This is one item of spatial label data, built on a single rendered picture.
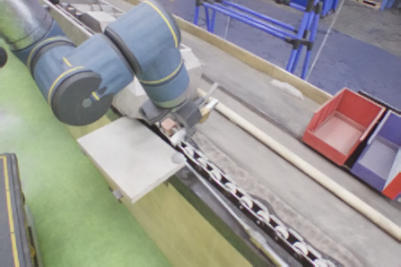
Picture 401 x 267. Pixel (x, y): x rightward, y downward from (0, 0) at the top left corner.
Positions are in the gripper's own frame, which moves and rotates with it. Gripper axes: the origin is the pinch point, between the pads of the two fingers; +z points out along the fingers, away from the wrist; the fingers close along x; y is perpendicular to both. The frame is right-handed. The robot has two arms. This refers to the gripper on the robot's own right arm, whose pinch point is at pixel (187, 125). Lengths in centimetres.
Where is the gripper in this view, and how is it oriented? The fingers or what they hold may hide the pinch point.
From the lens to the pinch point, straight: 76.7
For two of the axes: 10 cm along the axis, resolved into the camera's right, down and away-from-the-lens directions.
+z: 2.0, 5.4, 8.2
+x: -6.8, -5.2, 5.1
